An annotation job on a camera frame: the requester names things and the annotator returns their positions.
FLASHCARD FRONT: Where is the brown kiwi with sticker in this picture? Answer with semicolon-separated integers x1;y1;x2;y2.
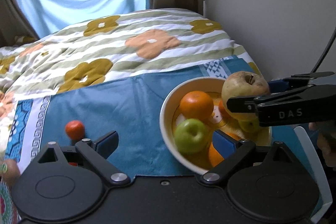
1;159;21;188

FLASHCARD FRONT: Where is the large orange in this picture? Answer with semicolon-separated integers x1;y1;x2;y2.
179;90;214;121
208;130;241;167

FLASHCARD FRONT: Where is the large orange front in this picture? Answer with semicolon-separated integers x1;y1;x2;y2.
208;130;241;167

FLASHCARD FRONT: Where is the person's right hand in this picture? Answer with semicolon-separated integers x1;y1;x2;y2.
309;123;336;168

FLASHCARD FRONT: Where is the large yellowish brown apple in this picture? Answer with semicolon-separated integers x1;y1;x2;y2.
222;71;270;122

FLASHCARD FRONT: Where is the small red tomato front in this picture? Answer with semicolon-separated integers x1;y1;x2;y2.
68;162;78;166

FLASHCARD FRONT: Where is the green apple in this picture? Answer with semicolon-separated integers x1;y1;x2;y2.
174;118;211;155
238;119;261;134

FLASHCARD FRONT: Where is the black cable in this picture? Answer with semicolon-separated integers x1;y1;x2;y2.
309;27;336;75

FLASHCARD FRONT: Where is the floral striped duvet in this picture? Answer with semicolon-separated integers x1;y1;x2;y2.
1;9;259;152

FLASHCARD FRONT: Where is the blue patterned table cloth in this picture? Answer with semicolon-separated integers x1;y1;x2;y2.
0;55;324;224

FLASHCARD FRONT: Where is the floral pillow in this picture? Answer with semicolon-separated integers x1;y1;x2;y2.
15;36;37;45

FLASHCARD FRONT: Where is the left brown curtain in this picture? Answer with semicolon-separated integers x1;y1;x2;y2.
0;0;39;47

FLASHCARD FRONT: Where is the yellow cartoon ceramic bowl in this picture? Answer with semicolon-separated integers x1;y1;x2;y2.
159;77;272;174

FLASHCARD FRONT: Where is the small tangerine front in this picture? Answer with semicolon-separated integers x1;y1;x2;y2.
65;120;85;140

